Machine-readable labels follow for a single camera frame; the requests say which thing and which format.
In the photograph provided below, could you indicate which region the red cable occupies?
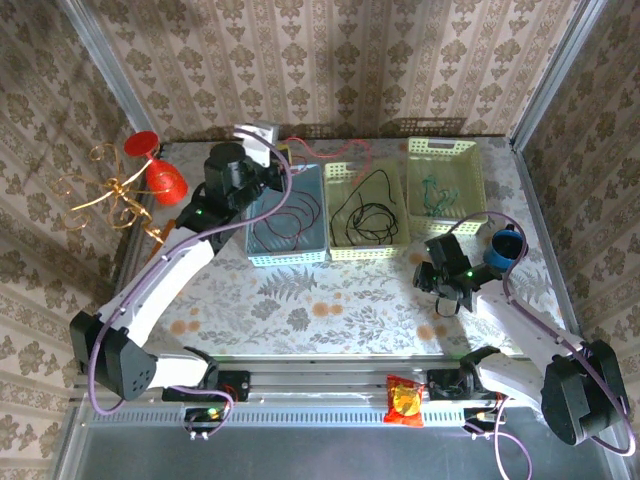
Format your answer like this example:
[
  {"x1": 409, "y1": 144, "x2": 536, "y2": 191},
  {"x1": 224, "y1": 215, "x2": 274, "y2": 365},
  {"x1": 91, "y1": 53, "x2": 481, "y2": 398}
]
[
  {"x1": 252, "y1": 187, "x2": 321, "y2": 242},
  {"x1": 284, "y1": 138, "x2": 374, "y2": 174}
]

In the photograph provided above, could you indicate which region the black cable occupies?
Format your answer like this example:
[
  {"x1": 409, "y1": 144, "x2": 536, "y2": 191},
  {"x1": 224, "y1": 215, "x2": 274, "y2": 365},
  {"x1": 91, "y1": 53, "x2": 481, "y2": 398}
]
[
  {"x1": 347, "y1": 202, "x2": 399, "y2": 242},
  {"x1": 330, "y1": 168, "x2": 399, "y2": 247}
]

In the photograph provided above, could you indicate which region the blue mug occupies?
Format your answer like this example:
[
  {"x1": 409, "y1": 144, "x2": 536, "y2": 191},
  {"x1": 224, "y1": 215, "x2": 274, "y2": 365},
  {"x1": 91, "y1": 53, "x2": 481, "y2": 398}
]
[{"x1": 482, "y1": 224, "x2": 530, "y2": 274}]

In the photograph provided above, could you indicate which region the red plastic wine glass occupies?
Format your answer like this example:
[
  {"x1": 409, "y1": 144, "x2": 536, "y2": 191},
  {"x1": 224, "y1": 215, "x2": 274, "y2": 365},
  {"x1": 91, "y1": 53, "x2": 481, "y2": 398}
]
[{"x1": 123, "y1": 130, "x2": 190, "y2": 207}]

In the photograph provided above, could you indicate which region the small pale yellow perforated basket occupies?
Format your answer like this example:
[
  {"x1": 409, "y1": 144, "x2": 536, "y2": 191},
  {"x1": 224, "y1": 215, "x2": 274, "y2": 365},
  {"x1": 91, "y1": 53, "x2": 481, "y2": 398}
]
[{"x1": 323, "y1": 159, "x2": 411, "y2": 262}]

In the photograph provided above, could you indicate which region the orange flat block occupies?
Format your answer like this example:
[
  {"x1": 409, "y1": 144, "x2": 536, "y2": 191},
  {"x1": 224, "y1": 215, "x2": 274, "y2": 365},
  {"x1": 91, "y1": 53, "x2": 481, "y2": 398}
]
[{"x1": 148, "y1": 218, "x2": 179, "y2": 261}]

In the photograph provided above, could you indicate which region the light blue perforated basket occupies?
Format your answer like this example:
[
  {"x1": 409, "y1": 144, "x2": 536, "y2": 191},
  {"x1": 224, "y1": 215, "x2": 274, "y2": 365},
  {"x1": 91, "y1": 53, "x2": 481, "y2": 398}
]
[{"x1": 243, "y1": 163, "x2": 329, "y2": 267}]

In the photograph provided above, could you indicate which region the large pale yellow perforated basket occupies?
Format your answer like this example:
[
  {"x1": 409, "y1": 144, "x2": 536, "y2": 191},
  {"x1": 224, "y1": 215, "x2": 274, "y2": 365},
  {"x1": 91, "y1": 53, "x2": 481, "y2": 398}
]
[{"x1": 405, "y1": 136, "x2": 489, "y2": 236}]

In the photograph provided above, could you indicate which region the red and gold snack packet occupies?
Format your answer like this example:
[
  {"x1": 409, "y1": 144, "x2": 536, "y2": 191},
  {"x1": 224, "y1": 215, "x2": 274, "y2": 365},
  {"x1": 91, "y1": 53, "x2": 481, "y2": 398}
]
[{"x1": 382, "y1": 374, "x2": 426, "y2": 429}]

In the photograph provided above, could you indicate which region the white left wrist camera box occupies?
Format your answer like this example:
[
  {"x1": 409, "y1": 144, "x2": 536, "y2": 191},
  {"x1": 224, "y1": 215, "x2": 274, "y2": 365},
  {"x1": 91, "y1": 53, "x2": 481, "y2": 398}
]
[{"x1": 232, "y1": 123, "x2": 281, "y2": 169}]

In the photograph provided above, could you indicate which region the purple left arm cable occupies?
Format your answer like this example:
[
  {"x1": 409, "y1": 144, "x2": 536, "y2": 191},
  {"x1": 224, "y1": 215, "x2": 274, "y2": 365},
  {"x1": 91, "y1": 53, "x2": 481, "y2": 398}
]
[{"x1": 87, "y1": 127, "x2": 294, "y2": 416}]

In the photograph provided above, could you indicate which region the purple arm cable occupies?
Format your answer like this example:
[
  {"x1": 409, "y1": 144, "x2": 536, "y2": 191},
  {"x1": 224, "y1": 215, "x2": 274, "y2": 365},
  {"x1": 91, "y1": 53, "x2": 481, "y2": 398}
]
[
  {"x1": 87, "y1": 127, "x2": 294, "y2": 416},
  {"x1": 449, "y1": 210, "x2": 632, "y2": 457}
]

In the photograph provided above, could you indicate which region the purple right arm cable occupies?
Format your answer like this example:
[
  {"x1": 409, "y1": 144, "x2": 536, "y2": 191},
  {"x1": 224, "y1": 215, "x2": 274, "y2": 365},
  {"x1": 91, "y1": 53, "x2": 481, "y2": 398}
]
[{"x1": 449, "y1": 210, "x2": 632, "y2": 457}]

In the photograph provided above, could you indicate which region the green cable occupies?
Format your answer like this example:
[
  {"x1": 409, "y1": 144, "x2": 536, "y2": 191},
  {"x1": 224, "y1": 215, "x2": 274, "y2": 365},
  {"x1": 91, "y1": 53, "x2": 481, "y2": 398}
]
[{"x1": 418, "y1": 174, "x2": 460, "y2": 219}]

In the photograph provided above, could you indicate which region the metal table edge rail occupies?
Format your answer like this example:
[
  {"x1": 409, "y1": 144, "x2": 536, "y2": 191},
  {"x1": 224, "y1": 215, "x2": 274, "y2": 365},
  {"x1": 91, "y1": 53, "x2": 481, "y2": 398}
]
[
  {"x1": 115, "y1": 142, "x2": 174, "y2": 311},
  {"x1": 509, "y1": 142, "x2": 584, "y2": 336}
]

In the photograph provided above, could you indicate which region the metal frame post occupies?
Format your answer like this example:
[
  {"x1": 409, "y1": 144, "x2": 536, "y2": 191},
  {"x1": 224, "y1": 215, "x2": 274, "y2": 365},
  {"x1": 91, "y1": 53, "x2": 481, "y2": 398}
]
[
  {"x1": 57, "y1": 0, "x2": 156, "y2": 136},
  {"x1": 508, "y1": 0, "x2": 604, "y2": 146}
]

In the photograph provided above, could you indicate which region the aluminium front rail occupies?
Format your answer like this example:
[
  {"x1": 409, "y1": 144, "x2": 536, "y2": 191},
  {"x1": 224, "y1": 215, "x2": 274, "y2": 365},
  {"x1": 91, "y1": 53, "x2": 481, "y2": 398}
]
[{"x1": 72, "y1": 367, "x2": 506, "y2": 407}]

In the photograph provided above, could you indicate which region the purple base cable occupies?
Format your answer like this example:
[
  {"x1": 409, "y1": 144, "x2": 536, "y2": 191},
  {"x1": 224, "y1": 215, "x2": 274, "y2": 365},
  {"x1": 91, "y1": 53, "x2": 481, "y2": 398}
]
[
  {"x1": 464, "y1": 394, "x2": 534, "y2": 480},
  {"x1": 182, "y1": 387, "x2": 236, "y2": 436}
]

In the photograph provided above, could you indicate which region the slotted metal cable duct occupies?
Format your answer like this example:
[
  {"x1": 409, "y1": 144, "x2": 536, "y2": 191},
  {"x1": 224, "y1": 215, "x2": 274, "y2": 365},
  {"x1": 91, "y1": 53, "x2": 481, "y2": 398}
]
[{"x1": 82, "y1": 403, "x2": 481, "y2": 427}]

